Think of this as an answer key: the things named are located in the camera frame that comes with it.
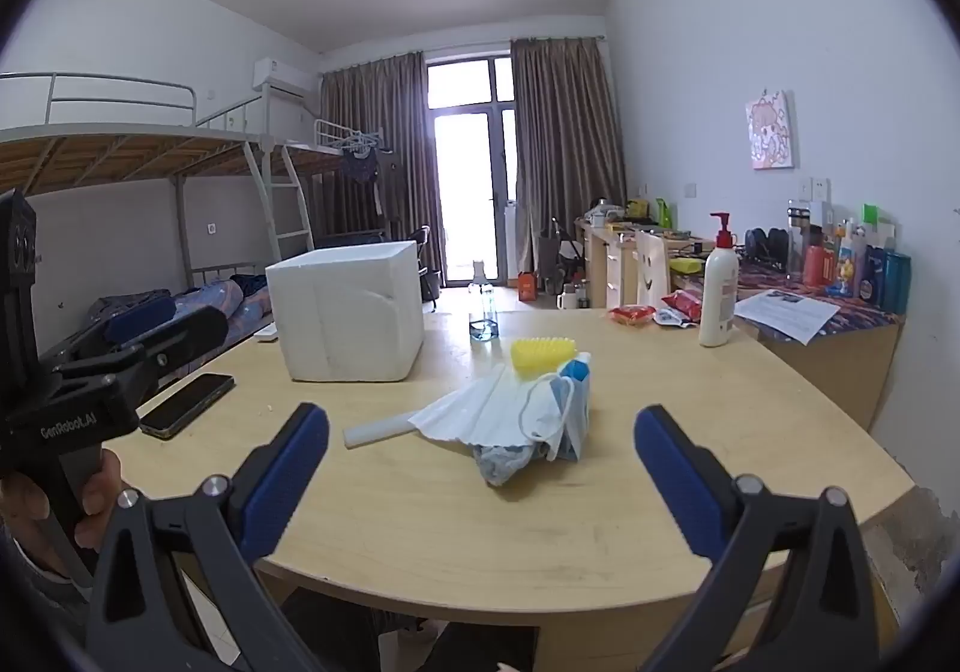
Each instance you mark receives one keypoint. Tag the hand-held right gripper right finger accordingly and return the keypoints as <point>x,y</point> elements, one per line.
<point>675,484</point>

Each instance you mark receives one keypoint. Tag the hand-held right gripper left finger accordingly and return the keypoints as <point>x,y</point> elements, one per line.
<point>285,484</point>

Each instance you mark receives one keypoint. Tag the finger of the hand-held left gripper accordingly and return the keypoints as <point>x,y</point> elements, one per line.
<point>187,338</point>
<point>142,319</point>

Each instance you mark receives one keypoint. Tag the blue face mask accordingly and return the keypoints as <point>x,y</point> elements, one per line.
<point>574,409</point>

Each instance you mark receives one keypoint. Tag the white foam box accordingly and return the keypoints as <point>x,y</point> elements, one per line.
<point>337,319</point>

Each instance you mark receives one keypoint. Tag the grey sock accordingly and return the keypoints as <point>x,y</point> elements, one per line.
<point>502,466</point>

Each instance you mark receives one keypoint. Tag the yellow bristly sponge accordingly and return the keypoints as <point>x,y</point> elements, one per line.
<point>541,355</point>

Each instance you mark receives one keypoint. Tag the white cloth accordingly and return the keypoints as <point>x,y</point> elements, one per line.
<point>465,413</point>

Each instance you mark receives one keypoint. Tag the person's left forearm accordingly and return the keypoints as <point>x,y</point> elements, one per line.
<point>52,589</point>

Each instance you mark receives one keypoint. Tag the person's left hand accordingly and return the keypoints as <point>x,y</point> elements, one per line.
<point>105,484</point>

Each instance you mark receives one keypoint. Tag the blue patterned quilt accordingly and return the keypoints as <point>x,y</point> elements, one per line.
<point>217,301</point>

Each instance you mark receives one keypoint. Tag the black smartphone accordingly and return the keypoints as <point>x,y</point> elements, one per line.
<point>187,406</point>

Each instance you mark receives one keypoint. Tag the small white flat device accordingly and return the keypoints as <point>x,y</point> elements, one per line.
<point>268,334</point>

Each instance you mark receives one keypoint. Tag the grey metal bunk bed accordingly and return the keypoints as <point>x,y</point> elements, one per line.
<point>112,154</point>
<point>330,149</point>

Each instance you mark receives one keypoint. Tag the red and white snack packet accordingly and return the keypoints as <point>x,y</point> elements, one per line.
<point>679,304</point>

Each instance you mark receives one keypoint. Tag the light wooden side desk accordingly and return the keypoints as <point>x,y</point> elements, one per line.
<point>825,372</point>

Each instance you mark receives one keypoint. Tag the white pump lotion bottle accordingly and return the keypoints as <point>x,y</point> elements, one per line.
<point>718,297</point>

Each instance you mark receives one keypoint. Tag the printed paper sheet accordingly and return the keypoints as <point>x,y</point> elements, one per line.
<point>787,316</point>

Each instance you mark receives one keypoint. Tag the white thermos jug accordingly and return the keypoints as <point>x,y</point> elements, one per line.
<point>567,301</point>

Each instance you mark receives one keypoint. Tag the wooden smiley chair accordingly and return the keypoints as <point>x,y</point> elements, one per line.
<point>652,267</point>

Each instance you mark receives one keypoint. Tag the yellow plastic case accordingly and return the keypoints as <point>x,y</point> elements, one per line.
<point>686,265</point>

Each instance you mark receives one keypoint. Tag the light wooden drawer desk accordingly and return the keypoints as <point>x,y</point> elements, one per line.
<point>611,267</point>

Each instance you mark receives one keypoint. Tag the dark hanging clothes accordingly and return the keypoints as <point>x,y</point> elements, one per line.
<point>360,166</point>

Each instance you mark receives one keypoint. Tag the orange bag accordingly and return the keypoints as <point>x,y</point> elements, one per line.
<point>528,287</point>

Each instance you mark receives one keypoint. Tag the patterned tablecloth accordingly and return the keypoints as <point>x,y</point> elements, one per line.
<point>862,319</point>

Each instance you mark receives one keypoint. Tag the blue spray bottle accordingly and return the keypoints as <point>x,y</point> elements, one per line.
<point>484,323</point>

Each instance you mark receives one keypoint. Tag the black folding chair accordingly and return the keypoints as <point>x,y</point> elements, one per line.
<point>426,252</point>

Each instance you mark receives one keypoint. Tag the black pouch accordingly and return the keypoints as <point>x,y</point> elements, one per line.
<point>765,246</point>

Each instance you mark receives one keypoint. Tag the black trolley cart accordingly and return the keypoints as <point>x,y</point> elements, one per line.
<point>559,256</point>

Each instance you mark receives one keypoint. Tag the steel thermos flask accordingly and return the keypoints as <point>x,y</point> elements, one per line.
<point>797,244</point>

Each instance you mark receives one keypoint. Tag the white air conditioner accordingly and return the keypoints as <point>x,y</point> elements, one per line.
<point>279,76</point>

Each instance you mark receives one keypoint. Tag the yellow black box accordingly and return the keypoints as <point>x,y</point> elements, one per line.
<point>637,207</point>

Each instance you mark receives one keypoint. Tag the brown curtain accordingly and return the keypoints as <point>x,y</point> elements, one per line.
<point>375,117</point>
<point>570,139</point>

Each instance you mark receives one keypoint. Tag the row of toiletry bottles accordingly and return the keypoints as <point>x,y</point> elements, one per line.
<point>892,282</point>

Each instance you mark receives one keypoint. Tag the glass balcony door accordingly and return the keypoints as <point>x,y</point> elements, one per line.
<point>469,192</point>

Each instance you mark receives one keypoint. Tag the double wall socket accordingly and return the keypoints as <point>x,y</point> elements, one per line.
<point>814,188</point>

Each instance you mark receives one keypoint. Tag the cartoon wall picture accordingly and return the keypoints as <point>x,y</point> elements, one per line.
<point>770,132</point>

